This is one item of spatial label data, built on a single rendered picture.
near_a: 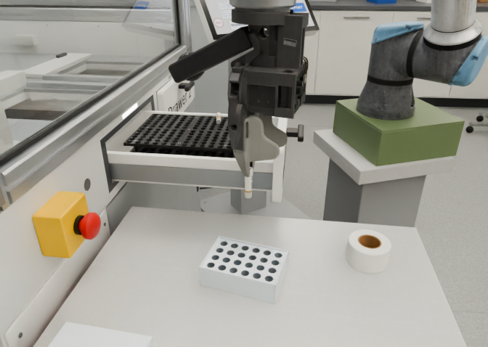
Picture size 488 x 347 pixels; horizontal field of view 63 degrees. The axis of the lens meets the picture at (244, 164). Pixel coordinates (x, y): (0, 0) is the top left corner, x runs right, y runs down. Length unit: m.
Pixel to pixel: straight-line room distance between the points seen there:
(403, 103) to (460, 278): 1.10
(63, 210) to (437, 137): 0.89
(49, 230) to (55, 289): 0.12
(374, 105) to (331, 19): 2.70
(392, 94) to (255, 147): 0.64
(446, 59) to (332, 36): 2.82
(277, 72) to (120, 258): 0.44
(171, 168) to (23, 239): 0.29
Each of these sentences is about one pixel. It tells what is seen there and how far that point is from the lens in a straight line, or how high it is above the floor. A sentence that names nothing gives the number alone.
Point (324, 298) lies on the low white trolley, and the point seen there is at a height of 0.76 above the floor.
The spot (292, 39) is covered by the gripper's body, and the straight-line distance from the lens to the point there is 0.46.
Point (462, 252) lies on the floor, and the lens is 2.19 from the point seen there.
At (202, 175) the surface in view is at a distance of 0.76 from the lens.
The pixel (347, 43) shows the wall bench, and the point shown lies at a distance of 3.82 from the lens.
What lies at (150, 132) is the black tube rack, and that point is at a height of 0.90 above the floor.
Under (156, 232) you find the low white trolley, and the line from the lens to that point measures 0.79.
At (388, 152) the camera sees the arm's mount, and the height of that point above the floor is 0.80.
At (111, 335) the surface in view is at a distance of 0.61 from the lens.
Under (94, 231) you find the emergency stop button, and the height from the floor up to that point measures 0.87.
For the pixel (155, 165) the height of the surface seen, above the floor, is 0.87.
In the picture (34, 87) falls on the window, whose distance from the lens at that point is 0.65.
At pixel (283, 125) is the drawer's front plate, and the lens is 0.81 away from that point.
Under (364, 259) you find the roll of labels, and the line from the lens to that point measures 0.70.
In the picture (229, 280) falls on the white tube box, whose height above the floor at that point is 0.79.
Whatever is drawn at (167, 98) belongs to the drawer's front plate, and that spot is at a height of 0.90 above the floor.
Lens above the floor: 1.22
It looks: 27 degrees down
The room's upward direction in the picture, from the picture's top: straight up
